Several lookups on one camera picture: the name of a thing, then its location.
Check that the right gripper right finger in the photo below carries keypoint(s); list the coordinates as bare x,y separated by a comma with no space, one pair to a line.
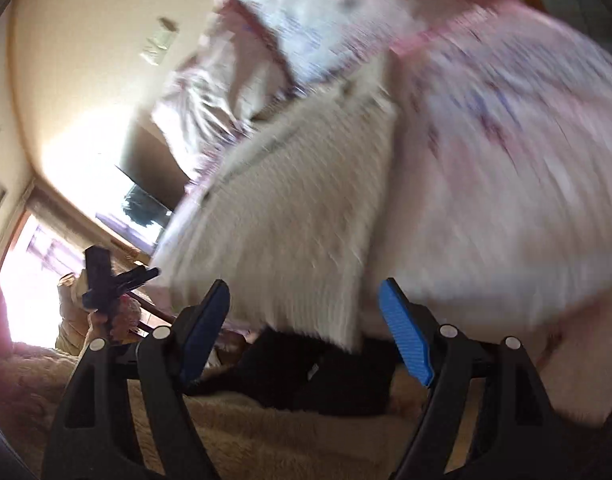
487,415

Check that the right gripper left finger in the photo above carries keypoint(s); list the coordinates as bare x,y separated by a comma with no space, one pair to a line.
93,434

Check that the beige cable-knit sweater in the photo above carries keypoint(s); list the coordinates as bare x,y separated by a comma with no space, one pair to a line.
288,218

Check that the person's left hand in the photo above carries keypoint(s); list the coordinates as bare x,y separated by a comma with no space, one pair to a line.
121,328

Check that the dark flat screen television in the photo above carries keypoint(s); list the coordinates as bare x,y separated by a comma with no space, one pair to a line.
151,188

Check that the black trousers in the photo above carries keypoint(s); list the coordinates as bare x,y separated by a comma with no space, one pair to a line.
293,372

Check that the pink floral bed sheet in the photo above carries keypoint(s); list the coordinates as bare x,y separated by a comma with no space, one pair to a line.
498,206

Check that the left floral pillow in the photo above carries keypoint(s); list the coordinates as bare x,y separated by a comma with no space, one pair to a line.
209,102

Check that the floral pillow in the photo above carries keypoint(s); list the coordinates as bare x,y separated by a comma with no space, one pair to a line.
318,38
209,102

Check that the right floral pillow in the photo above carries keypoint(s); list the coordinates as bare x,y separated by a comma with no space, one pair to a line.
318,38

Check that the white wall socket plate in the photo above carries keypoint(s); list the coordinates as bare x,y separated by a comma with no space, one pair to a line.
158,44

